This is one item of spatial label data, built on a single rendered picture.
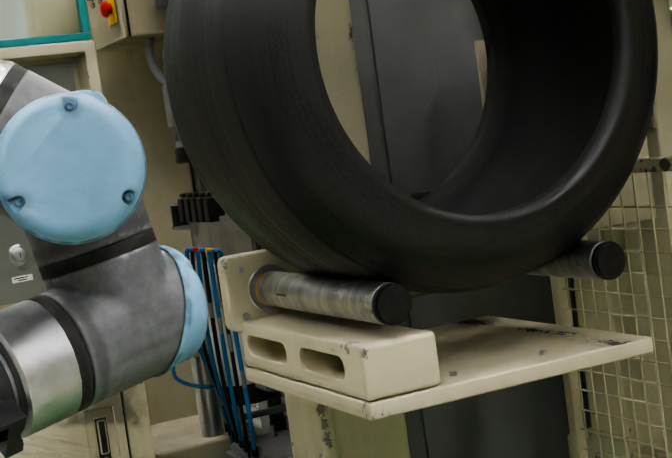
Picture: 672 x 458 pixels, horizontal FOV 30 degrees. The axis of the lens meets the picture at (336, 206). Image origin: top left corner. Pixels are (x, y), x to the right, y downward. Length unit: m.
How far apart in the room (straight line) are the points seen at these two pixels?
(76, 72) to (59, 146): 1.13
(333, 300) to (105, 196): 0.65
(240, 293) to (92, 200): 0.85
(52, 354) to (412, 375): 0.53
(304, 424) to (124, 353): 0.86
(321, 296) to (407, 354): 0.15
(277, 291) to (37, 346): 0.69
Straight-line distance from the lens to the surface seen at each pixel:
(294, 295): 1.49
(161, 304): 0.93
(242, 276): 1.61
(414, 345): 1.32
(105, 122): 0.78
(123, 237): 0.92
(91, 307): 0.91
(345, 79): 1.70
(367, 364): 1.30
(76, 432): 1.86
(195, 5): 1.35
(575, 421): 1.92
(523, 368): 1.40
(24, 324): 0.90
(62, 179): 0.77
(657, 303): 1.97
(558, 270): 1.51
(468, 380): 1.36
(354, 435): 1.72
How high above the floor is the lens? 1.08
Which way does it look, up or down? 3 degrees down
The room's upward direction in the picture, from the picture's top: 8 degrees counter-clockwise
